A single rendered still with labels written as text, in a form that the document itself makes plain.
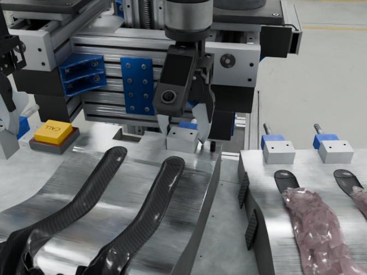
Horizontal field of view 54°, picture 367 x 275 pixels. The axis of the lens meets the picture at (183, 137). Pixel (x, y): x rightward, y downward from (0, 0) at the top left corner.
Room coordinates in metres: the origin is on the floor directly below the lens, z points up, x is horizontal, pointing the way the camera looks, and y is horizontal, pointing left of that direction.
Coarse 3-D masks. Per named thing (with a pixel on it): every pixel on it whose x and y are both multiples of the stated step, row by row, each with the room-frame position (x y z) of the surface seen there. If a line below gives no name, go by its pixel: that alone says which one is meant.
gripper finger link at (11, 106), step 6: (0, 72) 0.49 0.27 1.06; (0, 78) 0.48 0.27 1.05; (6, 78) 0.49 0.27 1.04; (0, 84) 0.48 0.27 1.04; (6, 84) 0.48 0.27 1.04; (0, 90) 0.48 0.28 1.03; (6, 90) 0.48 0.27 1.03; (12, 90) 0.49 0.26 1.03; (6, 96) 0.48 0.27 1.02; (12, 96) 0.48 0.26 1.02; (6, 102) 0.48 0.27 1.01; (12, 102) 0.49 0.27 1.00; (12, 108) 0.48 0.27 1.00
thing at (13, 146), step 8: (24, 112) 0.57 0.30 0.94; (32, 112) 0.57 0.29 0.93; (0, 120) 0.53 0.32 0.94; (24, 120) 0.53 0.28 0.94; (0, 128) 0.48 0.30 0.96; (24, 128) 0.53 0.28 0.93; (0, 136) 0.47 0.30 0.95; (8, 136) 0.48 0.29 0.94; (16, 136) 0.50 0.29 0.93; (0, 144) 0.47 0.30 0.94; (8, 144) 0.48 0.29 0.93; (16, 144) 0.49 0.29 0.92; (0, 152) 0.47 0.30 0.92; (8, 152) 0.47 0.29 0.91
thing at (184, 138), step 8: (192, 120) 0.60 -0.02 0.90; (176, 128) 0.54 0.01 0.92; (184, 128) 0.54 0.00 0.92; (192, 128) 0.56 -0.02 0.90; (168, 136) 0.51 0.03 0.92; (176, 136) 0.52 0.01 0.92; (184, 136) 0.52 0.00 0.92; (192, 136) 0.52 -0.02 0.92; (168, 144) 0.51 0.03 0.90; (176, 144) 0.51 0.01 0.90; (184, 144) 0.51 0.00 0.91; (192, 144) 0.50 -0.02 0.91; (192, 152) 0.50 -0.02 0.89
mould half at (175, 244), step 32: (96, 128) 0.58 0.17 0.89; (64, 160) 0.49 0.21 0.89; (96, 160) 0.48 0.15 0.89; (128, 160) 0.48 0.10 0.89; (160, 160) 0.48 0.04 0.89; (192, 160) 0.48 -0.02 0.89; (64, 192) 0.41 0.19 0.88; (128, 192) 0.41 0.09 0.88; (192, 192) 0.41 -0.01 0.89; (0, 224) 0.31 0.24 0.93; (96, 224) 0.33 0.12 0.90; (128, 224) 0.34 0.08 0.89; (160, 224) 0.34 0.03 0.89; (192, 224) 0.34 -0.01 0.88; (64, 256) 0.25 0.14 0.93; (160, 256) 0.26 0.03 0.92; (192, 256) 0.33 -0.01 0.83
